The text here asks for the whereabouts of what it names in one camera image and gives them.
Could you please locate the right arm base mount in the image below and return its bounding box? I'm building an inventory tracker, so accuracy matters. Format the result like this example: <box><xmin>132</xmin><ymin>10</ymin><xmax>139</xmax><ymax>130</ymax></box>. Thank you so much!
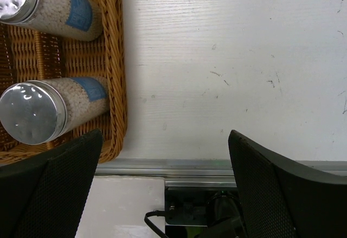
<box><xmin>143</xmin><ymin>186</ymin><xmax>247</xmax><ymax>238</ymax></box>

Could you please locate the wicker divided basket tray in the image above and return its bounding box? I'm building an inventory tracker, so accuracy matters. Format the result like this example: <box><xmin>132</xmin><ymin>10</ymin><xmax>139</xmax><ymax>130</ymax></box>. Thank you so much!
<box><xmin>1</xmin><ymin>0</ymin><xmax>127</xmax><ymax>164</ymax></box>

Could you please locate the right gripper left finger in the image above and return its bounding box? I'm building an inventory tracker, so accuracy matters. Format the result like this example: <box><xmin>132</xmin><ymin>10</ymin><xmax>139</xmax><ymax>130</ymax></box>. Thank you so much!
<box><xmin>1</xmin><ymin>130</ymin><xmax>103</xmax><ymax>237</ymax></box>

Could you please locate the silver top white can front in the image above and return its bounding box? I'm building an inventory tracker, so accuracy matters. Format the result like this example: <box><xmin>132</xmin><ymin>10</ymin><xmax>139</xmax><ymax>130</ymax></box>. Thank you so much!
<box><xmin>1</xmin><ymin>76</ymin><xmax>110</xmax><ymax>145</ymax></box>

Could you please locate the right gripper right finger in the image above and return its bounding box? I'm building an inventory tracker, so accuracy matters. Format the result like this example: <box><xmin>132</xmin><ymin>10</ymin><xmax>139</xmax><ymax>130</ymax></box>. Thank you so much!
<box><xmin>228</xmin><ymin>130</ymin><xmax>346</xmax><ymax>237</ymax></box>

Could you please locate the silver white can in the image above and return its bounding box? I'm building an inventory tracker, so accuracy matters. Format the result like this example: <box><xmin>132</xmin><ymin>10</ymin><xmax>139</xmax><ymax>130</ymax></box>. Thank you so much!
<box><xmin>1</xmin><ymin>0</ymin><xmax>103</xmax><ymax>42</ymax></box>
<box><xmin>1</xmin><ymin>76</ymin><xmax>110</xmax><ymax>145</ymax></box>

